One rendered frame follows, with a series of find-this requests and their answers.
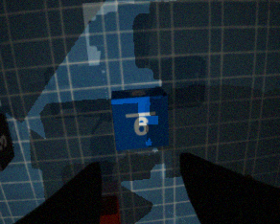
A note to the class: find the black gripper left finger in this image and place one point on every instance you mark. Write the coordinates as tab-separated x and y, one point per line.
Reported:
79	201

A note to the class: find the red block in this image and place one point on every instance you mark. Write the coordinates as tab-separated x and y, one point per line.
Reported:
110	212

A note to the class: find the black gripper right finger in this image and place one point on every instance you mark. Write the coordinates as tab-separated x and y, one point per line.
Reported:
221	196

